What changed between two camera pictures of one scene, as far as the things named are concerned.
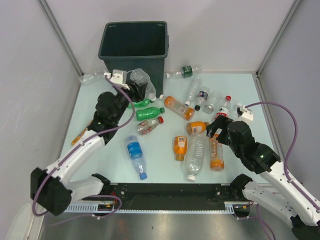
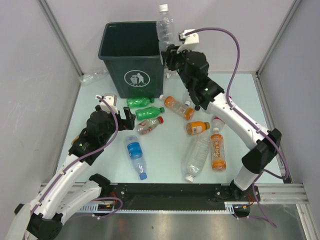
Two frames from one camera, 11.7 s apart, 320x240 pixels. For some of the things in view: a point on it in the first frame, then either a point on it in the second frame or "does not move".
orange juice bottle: x=196 y=127 does not move
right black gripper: x=220 y=122 to x=170 y=56
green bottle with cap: x=148 y=112 does not move
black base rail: x=167 y=194 does not move
